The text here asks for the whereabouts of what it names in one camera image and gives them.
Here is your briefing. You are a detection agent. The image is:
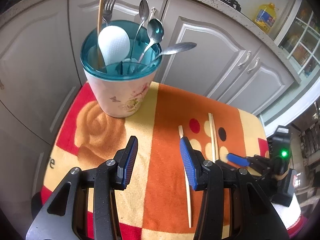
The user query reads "light bamboo chopstick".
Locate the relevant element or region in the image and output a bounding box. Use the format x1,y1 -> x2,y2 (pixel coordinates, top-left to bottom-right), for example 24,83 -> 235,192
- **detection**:
178,125 -> 192,228
208,113 -> 219,162

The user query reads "long silver spoon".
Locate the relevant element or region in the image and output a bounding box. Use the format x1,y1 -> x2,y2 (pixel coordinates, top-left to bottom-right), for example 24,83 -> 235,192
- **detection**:
146,42 -> 197,67

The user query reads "white rice paddle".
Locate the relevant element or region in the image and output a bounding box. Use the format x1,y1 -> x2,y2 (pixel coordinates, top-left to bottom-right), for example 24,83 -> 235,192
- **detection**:
98,25 -> 130,66

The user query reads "round silver spoon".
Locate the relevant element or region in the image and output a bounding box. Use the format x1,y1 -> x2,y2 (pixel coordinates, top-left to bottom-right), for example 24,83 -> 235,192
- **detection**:
138,18 -> 164,63

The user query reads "small silver spoon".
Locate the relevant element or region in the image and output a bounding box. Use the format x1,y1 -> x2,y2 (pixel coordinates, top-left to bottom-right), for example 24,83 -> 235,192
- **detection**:
130,0 -> 150,58

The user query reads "silver fork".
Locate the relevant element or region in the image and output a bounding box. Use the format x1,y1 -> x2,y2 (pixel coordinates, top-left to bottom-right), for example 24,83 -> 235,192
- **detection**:
102,0 -> 116,25

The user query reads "brown wooden chopstick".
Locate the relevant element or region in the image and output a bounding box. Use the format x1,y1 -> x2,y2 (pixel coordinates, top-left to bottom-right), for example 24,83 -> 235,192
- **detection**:
97,0 -> 104,69

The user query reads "white gloved right hand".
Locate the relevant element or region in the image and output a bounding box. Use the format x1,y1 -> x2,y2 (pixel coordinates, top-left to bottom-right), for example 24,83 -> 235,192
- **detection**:
272,194 -> 301,229

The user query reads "orange yellow red towel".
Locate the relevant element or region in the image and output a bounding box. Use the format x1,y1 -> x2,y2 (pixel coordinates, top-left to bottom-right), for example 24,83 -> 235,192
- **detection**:
41,82 -> 269,239

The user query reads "utensil holder cup teal rim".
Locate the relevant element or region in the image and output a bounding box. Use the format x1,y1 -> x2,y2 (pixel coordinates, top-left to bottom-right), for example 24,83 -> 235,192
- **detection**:
80,20 -> 162,118

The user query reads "glass door cabinet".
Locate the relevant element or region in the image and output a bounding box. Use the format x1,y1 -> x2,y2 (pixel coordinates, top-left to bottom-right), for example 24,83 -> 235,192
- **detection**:
274,0 -> 319,80

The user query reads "yellow oil bottle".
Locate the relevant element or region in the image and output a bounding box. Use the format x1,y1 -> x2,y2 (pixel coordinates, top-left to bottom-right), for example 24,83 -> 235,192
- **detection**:
253,3 -> 277,34

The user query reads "cabinet door handle pair right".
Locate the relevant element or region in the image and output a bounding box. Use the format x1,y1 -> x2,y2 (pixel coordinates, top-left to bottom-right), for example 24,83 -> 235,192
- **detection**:
247,57 -> 260,73

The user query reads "cabinet door handle pair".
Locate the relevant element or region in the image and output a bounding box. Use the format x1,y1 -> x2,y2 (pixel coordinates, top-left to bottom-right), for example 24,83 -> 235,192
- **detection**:
237,51 -> 252,68
247,57 -> 260,73

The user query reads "cabinet door handle pair left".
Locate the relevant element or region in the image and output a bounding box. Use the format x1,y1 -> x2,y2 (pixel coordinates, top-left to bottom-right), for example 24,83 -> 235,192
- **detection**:
237,51 -> 252,68

